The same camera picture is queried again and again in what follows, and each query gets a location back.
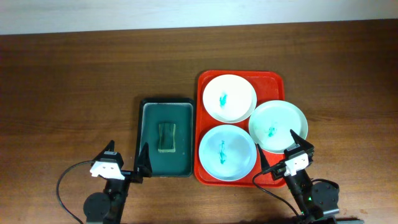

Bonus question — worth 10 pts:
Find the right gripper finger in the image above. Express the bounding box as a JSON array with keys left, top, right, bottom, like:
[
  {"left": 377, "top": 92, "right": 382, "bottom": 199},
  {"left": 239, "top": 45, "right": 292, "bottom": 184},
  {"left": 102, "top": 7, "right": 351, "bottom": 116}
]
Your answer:
[
  {"left": 290, "top": 129, "right": 314, "bottom": 152},
  {"left": 256, "top": 144, "right": 270, "bottom": 174}
]

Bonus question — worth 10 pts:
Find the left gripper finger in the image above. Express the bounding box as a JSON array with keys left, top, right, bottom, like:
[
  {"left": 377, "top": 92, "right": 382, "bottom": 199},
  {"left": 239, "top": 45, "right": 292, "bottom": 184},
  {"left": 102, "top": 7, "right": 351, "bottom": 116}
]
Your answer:
[
  {"left": 137, "top": 142, "right": 152, "bottom": 177},
  {"left": 93, "top": 140, "right": 115, "bottom": 161}
]

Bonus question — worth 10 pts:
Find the light green plate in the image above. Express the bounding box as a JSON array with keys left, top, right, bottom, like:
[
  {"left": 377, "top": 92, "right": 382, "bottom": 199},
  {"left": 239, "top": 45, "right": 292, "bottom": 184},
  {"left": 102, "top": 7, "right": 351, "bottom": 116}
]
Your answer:
[{"left": 248, "top": 100, "right": 308, "bottom": 154}]

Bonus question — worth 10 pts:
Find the light blue plate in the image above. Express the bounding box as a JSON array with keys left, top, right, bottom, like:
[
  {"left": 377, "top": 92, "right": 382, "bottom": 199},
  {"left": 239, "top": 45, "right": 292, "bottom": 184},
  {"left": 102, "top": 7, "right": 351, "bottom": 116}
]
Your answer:
[{"left": 198, "top": 124, "right": 257, "bottom": 182}]

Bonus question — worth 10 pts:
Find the green yellow sponge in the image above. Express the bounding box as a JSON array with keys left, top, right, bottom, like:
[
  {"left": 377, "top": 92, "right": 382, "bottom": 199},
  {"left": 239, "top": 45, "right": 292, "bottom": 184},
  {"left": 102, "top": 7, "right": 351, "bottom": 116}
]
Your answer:
[{"left": 158, "top": 123, "right": 176, "bottom": 153}]

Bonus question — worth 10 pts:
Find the white plate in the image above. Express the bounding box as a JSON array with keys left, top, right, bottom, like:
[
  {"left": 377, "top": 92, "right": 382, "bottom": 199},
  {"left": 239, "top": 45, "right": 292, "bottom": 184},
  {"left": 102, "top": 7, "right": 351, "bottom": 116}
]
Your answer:
[{"left": 202, "top": 74, "right": 257, "bottom": 123}]

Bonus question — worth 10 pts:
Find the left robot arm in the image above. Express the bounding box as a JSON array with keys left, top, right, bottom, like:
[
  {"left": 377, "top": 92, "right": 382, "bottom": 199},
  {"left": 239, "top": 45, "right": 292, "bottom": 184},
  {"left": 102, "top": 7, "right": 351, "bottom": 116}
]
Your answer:
[{"left": 83, "top": 141, "right": 152, "bottom": 224}]

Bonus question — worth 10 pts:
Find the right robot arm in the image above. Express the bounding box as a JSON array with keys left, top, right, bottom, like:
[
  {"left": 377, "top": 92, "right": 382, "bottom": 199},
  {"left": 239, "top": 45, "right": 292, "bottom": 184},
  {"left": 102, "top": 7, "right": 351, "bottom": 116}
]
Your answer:
[{"left": 252, "top": 130, "right": 340, "bottom": 223}]

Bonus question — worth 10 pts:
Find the dark green water tray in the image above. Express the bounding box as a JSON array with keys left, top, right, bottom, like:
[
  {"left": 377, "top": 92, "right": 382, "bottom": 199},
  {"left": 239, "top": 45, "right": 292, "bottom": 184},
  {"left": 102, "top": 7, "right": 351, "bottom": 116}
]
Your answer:
[{"left": 134, "top": 98, "right": 195, "bottom": 177}]

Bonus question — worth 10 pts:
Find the red plastic tray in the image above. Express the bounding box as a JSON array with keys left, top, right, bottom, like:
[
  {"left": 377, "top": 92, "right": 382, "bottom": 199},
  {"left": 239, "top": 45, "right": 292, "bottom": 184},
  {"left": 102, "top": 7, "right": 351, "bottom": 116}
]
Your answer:
[{"left": 193, "top": 70, "right": 285, "bottom": 187}]

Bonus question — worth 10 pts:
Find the right black cable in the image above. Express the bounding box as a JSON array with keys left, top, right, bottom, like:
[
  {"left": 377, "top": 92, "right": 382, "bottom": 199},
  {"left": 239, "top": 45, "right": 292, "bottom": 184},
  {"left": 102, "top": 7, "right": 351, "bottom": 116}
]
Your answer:
[{"left": 251, "top": 167, "right": 302, "bottom": 218}]

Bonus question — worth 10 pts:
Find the black cable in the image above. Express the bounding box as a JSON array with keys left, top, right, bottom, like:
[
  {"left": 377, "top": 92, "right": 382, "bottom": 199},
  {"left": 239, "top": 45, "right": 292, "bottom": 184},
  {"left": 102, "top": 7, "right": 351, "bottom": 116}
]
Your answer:
[
  {"left": 251, "top": 167, "right": 302, "bottom": 218},
  {"left": 56, "top": 160, "right": 96, "bottom": 224}
]

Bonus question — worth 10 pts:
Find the left black cable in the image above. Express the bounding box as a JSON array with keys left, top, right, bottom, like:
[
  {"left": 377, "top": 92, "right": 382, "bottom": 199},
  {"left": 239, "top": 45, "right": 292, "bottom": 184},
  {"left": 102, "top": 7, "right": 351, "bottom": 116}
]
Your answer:
[{"left": 56, "top": 160, "right": 96, "bottom": 224}]

